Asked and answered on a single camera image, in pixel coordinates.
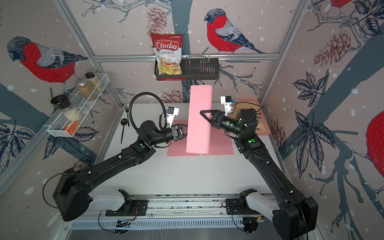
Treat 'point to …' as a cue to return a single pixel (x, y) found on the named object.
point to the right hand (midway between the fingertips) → (201, 114)
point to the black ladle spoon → (123, 121)
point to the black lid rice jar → (71, 113)
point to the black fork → (126, 109)
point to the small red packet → (70, 127)
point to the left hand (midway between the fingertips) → (197, 127)
